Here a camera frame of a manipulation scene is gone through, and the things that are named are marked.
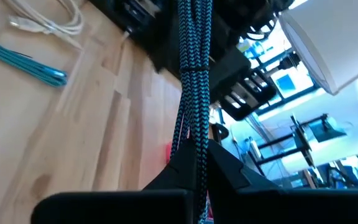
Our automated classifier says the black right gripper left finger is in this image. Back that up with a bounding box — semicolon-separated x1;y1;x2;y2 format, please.
31;138;197;224

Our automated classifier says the pink plastic bin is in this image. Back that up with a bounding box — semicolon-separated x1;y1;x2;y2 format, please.
165;141;174;165

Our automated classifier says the black metal rack frame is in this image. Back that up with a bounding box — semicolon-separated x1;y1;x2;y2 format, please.
255;114;316;170

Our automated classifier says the beige USB cable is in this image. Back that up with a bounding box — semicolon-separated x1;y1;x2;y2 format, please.
3;0;85;51

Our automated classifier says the black computer monitor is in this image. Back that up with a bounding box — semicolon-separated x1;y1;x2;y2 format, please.
306;114;348;143

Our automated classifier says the teal braided USB cable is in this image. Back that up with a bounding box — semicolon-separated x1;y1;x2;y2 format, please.
0;33;69;89

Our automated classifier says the white shade silver table lamp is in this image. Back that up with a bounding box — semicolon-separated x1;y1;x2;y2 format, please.
277;0;358;96

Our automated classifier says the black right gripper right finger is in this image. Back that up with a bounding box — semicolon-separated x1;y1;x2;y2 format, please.
208;139;358;224

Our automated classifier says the blue black braided USB cable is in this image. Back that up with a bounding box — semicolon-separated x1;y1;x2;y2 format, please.
169;0;214;224

